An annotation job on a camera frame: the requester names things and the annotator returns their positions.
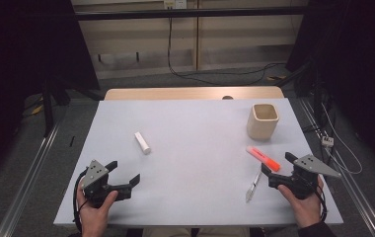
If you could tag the white wall socket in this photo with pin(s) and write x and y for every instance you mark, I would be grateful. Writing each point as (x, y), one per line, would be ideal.
(175, 4)

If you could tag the metal floor rail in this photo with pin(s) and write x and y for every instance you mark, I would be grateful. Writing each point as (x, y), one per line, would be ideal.
(363, 204)
(27, 184)

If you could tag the white power strip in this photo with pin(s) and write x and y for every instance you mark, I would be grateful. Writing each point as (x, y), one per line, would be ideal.
(327, 141)

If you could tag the orange highlighter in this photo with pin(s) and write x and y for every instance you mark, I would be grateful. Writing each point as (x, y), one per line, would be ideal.
(262, 158)

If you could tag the yellow floor tape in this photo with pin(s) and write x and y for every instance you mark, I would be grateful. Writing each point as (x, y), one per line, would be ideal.
(276, 78)
(37, 110)

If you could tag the black horizontal bar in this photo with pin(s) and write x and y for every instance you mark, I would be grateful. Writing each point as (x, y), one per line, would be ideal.
(208, 13)

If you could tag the person's left hand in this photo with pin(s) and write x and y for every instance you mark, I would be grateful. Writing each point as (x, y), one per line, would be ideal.
(95, 217)

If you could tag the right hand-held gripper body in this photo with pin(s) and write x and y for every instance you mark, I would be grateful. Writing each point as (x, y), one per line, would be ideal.
(307, 177)

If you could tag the beige square pen holder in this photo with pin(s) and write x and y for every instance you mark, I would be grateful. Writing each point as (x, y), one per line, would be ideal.
(261, 130)

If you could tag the white glue stick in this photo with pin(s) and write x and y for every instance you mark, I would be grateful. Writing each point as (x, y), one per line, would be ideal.
(142, 143)

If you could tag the wooden table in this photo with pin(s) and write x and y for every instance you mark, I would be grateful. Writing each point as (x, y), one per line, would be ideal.
(175, 93)

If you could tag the black curtain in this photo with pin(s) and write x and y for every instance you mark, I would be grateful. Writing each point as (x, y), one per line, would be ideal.
(17, 49)
(356, 49)

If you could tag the clear pen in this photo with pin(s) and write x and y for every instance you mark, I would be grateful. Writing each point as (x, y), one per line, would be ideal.
(253, 186)

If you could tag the person's right hand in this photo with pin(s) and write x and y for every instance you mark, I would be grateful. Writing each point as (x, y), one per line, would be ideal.
(307, 210)

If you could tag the black metal stand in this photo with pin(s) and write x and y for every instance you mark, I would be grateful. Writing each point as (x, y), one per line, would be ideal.
(48, 112)

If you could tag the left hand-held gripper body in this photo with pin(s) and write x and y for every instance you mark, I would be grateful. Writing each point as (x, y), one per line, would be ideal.
(93, 179)

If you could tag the person's beige trousers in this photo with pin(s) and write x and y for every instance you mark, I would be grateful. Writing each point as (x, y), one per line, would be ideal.
(165, 233)

